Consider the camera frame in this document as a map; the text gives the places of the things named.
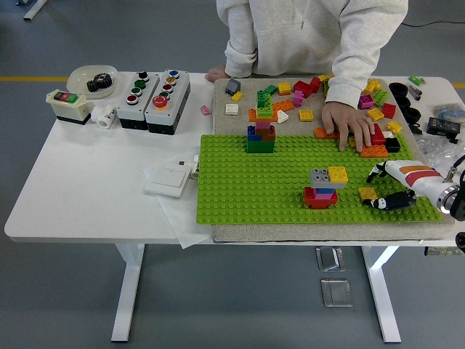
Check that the person's right hand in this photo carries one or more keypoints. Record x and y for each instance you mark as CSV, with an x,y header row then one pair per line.
x,y
218,72

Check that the robot right hand white shell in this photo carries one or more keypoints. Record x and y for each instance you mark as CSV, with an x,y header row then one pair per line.
x,y
414,174

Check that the person's left hand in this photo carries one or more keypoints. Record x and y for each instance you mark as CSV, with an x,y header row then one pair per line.
x,y
345,118

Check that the green studded baseplate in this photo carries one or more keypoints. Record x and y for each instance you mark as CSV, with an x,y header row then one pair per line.
x,y
254,189

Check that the person's left forearm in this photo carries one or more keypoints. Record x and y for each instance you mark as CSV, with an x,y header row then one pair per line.
x,y
348,83

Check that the grey slope toy brick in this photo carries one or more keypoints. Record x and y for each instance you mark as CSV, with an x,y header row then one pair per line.
x,y
232,86

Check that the magenta toy brick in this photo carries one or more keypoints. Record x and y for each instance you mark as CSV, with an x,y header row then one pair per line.
x,y
365,102

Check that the orange long toy brick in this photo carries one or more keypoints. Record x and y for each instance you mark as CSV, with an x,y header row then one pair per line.
x,y
376,151
323,134
284,105

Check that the small yellow toy brick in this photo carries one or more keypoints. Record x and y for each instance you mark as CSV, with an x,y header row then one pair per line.
x,y
237,96

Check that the black toy brick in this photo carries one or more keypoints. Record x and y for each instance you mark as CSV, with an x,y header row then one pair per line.
x,y
392,145

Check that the lime green toy brick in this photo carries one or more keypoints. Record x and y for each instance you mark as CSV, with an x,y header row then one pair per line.
x,y
326,86
265,108
380,96

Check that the red long toy brick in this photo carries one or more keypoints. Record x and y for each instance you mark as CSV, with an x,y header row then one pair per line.
x,y
378,134

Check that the white square toy brick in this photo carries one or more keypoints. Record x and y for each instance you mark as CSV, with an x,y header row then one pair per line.
x,y
231,109

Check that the small pink toy brick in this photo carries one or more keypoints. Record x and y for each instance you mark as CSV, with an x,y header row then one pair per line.
x,y
205,110

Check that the red square toy brick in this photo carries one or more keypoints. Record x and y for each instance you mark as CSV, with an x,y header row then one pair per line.
x,y
388,111

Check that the small white toy brick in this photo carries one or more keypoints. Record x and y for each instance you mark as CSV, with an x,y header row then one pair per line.
x,y
388,135

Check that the orange flat toy brick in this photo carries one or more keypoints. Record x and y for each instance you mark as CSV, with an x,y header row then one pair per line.
x,y
254,116

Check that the white wedge toy brick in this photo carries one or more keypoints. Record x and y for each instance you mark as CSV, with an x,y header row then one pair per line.
x,y
282,117

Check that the light grey long toy brick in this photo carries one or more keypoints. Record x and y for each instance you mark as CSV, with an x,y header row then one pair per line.
x,y
319,178

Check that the blue flat toy brick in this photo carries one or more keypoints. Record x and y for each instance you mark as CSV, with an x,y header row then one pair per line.
x,y
324,191

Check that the brown toy brick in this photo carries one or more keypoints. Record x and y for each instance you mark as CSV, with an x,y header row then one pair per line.
x,y
270,135

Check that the dark green toy brick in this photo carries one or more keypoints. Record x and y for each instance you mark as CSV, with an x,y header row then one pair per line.
x,y
260,146

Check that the red wide toy brick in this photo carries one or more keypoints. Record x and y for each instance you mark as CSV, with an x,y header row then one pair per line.
x,y
319,203

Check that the clear plastic bags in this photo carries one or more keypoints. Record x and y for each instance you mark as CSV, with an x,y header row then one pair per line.
x,y
432,149

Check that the grey-brown mat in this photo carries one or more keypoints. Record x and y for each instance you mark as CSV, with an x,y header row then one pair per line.
x,y
225,123

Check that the black electronic device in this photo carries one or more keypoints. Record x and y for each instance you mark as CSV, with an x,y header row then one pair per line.
x,y
443,125

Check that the grey emergency stop control box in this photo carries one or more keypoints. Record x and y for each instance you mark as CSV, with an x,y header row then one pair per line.
x,y
163,118

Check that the blue item in bag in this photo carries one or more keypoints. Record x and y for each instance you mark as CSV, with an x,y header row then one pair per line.
x,y
450,111

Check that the small metal tool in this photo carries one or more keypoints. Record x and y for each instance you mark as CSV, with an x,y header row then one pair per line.
x,y
415,92

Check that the small green clip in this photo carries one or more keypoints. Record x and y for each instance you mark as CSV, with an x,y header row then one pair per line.
x,y
413,79

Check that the person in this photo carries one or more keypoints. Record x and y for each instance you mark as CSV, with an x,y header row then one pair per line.
x,y
290,36

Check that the grey three-button control box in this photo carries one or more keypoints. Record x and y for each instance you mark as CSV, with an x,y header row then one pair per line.
x,y
138,111

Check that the small white printed pipe fitting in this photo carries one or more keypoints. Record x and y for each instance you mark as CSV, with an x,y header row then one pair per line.
x,y
195,169

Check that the black metal gear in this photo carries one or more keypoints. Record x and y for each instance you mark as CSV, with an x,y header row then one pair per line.
x,y
105,79
95,86

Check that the metal floor plate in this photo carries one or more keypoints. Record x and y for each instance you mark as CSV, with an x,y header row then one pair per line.
x,y
330,260
336,292

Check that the white pipe tee fitting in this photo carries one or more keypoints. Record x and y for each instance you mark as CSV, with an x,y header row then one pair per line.
x,y
105,116

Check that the white table leg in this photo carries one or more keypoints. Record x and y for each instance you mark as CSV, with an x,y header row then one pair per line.
x,y
385,301
129,291

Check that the white plastic bowl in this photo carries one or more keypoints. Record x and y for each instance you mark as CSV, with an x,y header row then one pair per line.
x,y
78,78

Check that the white paper sheet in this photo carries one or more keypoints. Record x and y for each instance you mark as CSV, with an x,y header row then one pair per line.
x,y
181,221

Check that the white wall switch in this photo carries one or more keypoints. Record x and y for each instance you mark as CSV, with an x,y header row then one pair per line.
x,y
167,178

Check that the red green rocker switch box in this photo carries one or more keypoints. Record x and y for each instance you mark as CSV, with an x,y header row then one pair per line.
x,y
69,109

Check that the white frame foot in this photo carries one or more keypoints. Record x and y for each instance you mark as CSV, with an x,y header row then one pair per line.
x,y
34,9

